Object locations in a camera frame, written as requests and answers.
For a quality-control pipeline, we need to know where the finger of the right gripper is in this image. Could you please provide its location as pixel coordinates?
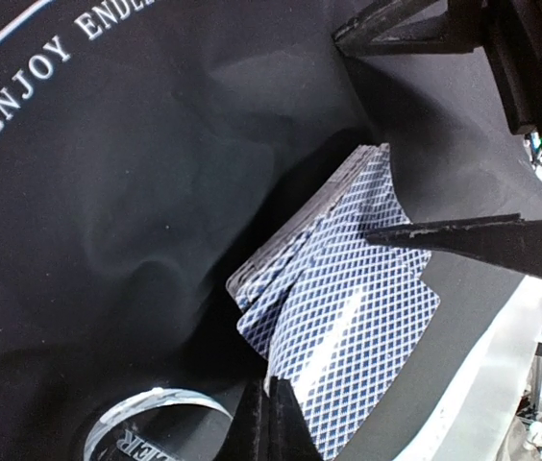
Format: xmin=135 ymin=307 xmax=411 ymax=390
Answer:
xmin=366 ymin=213 xmax=542 ymax=279

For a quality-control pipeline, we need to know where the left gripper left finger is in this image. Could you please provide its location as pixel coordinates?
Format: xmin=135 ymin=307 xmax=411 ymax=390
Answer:
xmin=220 ymin=381 xmax=264 ymax=461

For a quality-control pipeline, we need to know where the blue playing card deck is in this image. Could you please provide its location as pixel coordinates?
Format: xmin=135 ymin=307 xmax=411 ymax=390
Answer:
xmin=227 ymin=144 xmax=431 ymax=358

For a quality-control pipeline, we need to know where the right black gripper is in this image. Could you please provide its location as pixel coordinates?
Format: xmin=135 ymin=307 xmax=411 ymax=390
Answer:
xmin=333 ymin=0 xmax=542 ymax=137

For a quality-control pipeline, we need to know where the clear dealer button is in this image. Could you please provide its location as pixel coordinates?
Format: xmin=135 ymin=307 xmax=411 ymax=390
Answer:
xmin=76 ymin=387 xmax=233 ymax=460

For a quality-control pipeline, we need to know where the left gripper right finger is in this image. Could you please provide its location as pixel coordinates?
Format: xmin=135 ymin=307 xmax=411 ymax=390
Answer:
xmin=267 ymin=376 xmax=322 ymax=461

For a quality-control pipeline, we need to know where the black poker table mat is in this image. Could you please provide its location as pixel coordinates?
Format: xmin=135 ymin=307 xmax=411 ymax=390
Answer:
xmin=0 ymin=1 xmax=542 ymax=460

